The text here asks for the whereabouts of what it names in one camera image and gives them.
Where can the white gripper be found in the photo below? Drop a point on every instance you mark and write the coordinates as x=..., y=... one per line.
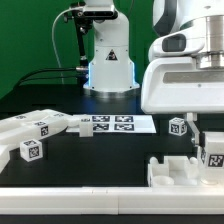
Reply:
x=176, y=85

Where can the white chair seat part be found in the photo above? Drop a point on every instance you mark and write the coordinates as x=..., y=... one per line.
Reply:
x=174, y=171

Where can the white chair side plank front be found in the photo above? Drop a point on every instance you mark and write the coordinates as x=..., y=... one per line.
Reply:
x=12, y=137

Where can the white chair side plank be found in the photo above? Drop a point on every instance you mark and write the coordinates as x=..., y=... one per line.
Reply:
x=33, y=116
x=12, y=137

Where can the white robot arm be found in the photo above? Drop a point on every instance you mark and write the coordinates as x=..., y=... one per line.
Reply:
x=120, y=56

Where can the white tagged cube right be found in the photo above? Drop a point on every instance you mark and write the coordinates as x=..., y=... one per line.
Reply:
x=177, y=126

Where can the white tagged cube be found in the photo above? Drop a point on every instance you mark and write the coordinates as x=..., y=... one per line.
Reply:
x=177, y=126
x=31, y=150

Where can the white paper tag sheet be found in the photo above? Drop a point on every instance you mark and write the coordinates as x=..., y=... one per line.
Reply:
x=121, y=123

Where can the white front fence bar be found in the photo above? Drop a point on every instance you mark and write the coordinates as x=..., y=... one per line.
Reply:
x=112, y=201

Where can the white tagged cube left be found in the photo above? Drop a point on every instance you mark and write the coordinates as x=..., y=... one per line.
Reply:
x=31, y=150

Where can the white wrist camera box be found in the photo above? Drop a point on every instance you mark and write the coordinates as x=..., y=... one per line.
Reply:
x=184, y=42

